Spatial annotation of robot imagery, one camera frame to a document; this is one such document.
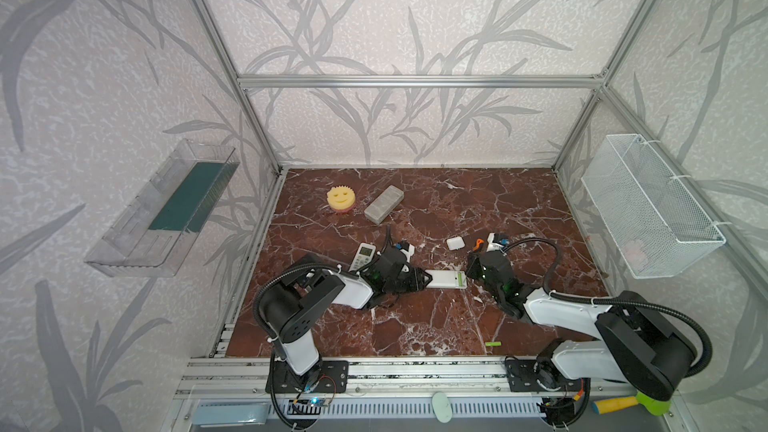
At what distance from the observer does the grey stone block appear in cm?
105

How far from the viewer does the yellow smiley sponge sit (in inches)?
42.5

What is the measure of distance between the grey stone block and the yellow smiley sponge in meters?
0.07
